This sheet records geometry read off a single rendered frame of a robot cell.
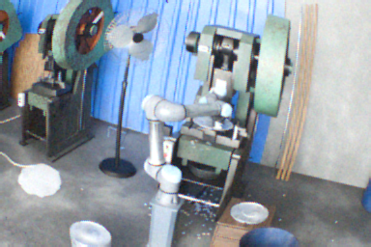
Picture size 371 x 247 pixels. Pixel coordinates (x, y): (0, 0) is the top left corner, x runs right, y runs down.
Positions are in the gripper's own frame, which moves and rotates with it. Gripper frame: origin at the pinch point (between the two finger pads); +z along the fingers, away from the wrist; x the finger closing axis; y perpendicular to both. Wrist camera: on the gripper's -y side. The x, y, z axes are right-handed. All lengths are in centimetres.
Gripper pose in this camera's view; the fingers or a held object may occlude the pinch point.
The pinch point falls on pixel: (214, 127)
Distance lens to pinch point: 275.4
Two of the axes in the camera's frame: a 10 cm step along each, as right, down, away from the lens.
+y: 9.5, 2.4, -2.2
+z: -0.1, 7.2, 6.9
